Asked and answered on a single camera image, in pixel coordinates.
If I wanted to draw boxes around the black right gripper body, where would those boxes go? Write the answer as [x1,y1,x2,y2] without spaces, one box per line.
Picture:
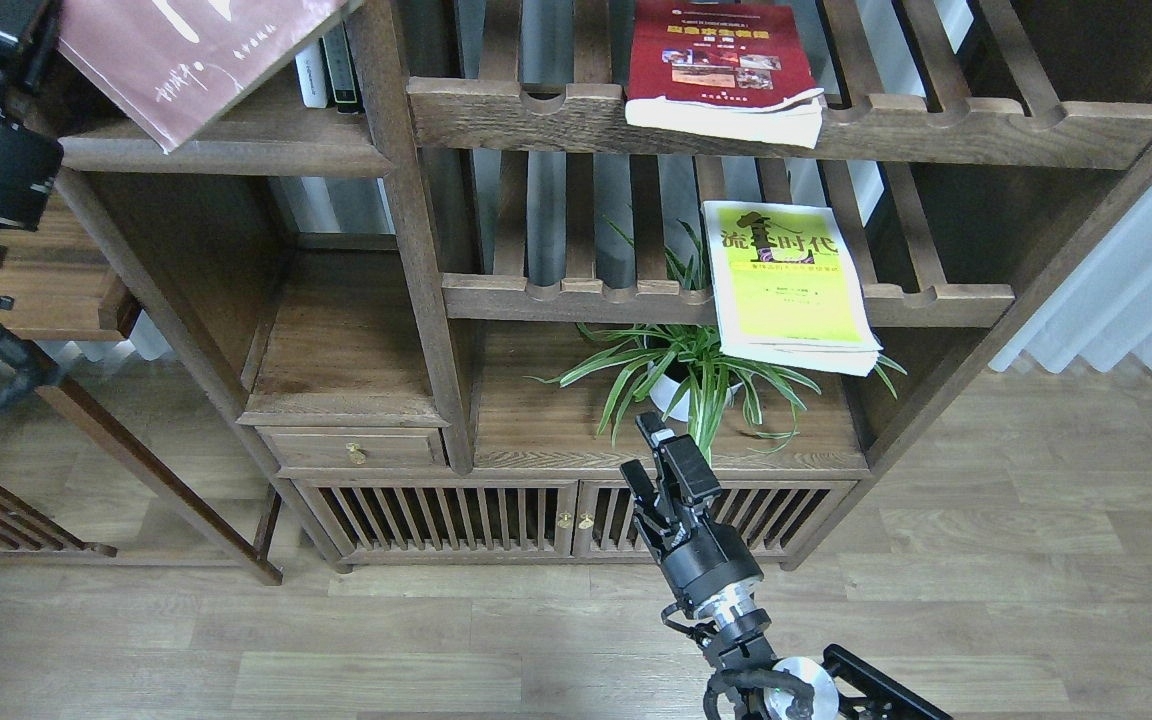
[649,498,763,626]

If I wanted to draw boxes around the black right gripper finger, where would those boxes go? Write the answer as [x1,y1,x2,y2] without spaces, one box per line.
[635,414,722,511]
[620,460,672,551]

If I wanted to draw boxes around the dark brown book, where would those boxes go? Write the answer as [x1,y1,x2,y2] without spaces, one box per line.
[59,1,358,152]

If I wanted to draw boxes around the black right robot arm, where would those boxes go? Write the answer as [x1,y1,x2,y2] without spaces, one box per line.
[621,414,945,719]

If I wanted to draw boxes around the brass cabinet door knobs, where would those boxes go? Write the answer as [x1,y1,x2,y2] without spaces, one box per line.
[556,511,594,530]

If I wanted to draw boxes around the white plant pot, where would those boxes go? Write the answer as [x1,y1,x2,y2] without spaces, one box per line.
[646,361,740,423]

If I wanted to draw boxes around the green spider plant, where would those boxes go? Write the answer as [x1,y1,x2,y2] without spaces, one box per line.
[550,200,901,454]

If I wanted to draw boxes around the yellow green book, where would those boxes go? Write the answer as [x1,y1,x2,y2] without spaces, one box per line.
[702,200,881,376]

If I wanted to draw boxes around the dark wooden bookshelf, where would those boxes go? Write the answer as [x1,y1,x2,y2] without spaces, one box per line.
[29,1,1152,569]

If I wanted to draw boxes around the brass drawer knob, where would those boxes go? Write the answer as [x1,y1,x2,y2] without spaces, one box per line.
[346,442,369,465]

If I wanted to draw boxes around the white upright book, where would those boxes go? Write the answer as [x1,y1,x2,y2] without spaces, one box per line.
[294,38,334,109]

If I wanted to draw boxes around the dark upright book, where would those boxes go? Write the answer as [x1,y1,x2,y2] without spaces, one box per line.
[321,20,362,114]

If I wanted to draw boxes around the red book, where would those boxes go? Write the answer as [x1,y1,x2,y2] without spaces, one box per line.
[626,1,826,149]

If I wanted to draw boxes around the white curtain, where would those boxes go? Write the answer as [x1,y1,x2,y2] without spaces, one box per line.
[988,187,1152,373]

